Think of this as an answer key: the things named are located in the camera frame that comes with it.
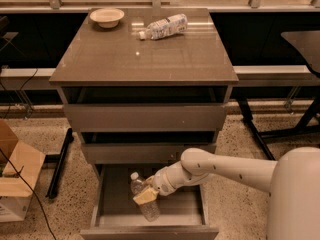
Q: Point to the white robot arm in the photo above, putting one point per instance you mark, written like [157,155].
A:
[196,166]

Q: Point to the black right table leg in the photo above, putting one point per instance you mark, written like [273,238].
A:
[248,120]

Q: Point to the middle grey drawer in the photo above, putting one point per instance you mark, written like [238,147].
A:
[137,153]

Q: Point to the lying plastic water bottle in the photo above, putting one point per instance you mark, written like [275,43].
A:
[166,27]

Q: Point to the white bowl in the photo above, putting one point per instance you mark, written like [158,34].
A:
[107,17]

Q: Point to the black table leg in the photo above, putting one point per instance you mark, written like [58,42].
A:
[58,160]
[248,120]

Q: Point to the top grey drawer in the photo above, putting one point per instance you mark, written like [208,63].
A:
[144,118]

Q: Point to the grey drawer cabinet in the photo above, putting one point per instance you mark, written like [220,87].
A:
[115,67]

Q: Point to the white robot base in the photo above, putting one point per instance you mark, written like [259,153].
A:
[294,205]

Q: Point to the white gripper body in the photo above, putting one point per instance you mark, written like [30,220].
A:
[162,182]

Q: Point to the black left table leg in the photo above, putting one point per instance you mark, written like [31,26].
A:
[58,160]

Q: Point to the clear water bottle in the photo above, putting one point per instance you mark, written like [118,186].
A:
[149,210]

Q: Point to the cardboard box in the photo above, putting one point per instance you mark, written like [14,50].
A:
[22,165]

